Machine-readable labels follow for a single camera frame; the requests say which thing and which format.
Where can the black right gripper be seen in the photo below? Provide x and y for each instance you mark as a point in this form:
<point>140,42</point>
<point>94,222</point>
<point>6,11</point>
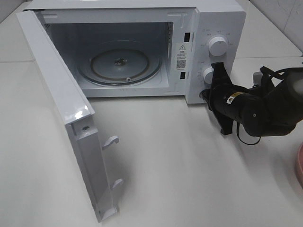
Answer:
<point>231,100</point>

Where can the round door release button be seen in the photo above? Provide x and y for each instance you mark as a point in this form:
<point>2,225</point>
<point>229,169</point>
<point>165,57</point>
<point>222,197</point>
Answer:
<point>201,95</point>

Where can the pink plate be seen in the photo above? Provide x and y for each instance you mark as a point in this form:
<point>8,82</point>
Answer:
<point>299,165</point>

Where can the white microwave door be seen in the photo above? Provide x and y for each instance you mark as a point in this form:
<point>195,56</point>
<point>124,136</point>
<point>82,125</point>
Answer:
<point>76,114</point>

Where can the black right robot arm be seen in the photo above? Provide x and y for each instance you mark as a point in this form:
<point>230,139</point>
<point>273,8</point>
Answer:
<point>272,107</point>

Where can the lower white control knob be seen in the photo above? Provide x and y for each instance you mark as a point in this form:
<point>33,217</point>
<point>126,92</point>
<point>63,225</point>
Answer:
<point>208,75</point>

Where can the white control knob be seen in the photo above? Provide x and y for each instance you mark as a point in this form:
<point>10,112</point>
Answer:
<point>217,45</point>
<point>208,75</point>

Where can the upper white control knob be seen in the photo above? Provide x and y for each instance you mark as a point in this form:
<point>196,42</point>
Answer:
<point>217,45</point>

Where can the white warning label sticker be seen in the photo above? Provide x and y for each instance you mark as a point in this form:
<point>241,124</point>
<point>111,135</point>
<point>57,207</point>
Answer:
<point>182,52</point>

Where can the white microwave oven body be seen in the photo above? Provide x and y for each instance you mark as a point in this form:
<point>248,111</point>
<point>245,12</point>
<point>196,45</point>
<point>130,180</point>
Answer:
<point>73,25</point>

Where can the glass turntable plate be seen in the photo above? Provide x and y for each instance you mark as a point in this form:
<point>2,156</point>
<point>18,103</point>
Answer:
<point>119,63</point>

